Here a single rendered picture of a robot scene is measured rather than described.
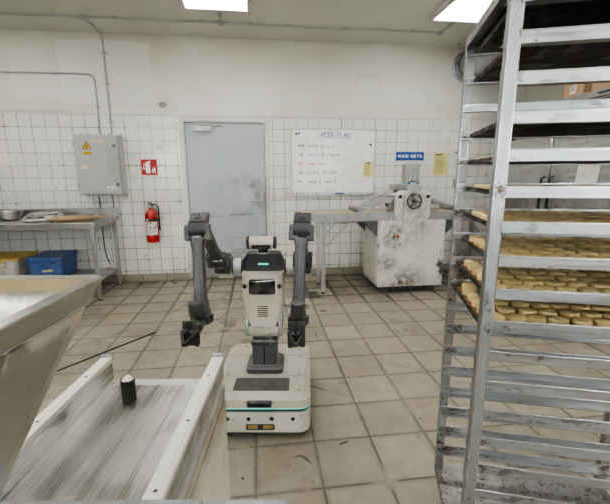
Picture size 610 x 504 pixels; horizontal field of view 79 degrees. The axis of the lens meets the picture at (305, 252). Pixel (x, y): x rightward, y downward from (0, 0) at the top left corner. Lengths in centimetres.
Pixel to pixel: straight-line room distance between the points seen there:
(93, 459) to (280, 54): 482
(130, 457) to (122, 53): 493
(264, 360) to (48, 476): 151
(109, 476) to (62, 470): 9
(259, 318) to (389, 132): 375
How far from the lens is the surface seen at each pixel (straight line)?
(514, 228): 110
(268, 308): 209
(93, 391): 107
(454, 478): 189
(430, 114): 556
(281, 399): 207
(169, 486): 71
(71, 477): 88
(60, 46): 566
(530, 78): 112
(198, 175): 508
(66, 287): 19
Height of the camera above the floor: 136
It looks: 11 degrees down
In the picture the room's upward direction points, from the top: straight up
